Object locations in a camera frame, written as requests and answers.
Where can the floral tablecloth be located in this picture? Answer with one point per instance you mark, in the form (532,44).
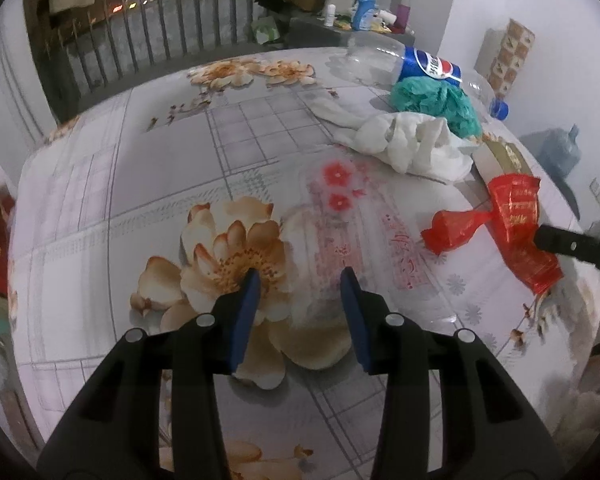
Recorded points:
(130,185)

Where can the maroon cup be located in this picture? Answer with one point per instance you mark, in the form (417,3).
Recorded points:
(402,17)

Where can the small white bottle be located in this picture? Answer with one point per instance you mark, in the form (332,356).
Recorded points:
(330,16)

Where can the large blue water jug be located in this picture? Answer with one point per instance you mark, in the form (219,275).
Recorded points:
(555,152)

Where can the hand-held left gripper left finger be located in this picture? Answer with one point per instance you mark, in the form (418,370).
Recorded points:
(242,325)

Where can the grey cabinet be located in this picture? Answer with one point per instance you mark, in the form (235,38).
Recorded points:
(310,32)

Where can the green white packet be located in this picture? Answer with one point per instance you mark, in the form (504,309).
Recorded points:
(265,30)

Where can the teal crumpled plastic bag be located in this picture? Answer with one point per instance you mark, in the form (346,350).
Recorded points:
(430,97)

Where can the clear plastic bottle blue label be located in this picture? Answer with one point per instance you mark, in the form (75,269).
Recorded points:
(380,60)

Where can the metal balcony railing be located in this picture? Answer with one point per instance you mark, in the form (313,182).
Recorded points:
(128,35)

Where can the blue pump bottle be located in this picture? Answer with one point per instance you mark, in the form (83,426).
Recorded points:
(364,12)

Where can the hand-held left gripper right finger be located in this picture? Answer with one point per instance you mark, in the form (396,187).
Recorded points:
(355,320)

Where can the crumpled red plastic bag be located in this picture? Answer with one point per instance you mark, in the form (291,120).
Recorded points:
(450,230)

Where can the clear printed plastic bag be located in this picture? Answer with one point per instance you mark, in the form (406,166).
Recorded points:
(380,240)

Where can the black cloth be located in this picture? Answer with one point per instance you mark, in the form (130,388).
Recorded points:
(272,0)

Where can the white cloth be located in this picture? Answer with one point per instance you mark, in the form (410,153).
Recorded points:
(415,145)

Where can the red printed wrapper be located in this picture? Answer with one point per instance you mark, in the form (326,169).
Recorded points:
(517,220)

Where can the beige gold box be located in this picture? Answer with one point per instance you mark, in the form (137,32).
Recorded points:
(500,160)

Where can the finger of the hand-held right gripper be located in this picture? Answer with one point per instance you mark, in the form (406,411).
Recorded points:
(570,245)

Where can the patterned cardboard box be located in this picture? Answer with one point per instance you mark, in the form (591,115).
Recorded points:
(512,55)

